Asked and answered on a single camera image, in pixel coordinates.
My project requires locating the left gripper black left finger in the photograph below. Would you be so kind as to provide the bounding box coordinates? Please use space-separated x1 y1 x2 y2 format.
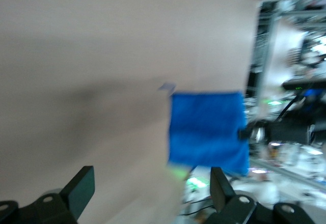
0 165 96 224

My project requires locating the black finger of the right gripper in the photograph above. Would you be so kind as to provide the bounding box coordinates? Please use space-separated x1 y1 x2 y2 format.
238 128 252 141

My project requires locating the blue microfiber towel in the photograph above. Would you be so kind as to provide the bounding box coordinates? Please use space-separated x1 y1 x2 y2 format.
157 82 251 177

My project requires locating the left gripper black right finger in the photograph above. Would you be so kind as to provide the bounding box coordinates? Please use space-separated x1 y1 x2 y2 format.
203 166 315 224

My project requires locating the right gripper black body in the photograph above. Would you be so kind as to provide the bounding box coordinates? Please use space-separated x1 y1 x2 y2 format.
251 122 267 143

